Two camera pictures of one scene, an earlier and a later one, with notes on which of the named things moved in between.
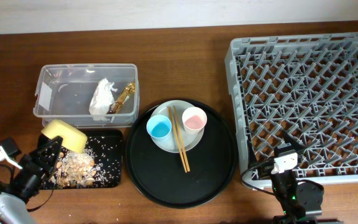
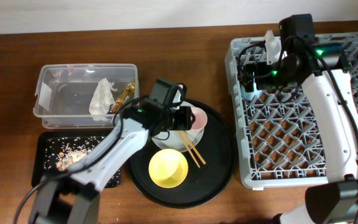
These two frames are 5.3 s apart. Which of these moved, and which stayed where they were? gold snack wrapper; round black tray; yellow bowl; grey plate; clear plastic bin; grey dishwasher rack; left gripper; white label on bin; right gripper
Moved: yellow bowl; left gripper; right gripper
Stayed: grey plate; grey dishwasher rack; gold snack wrapper; round black tray; clear plastic bin; white label on bin
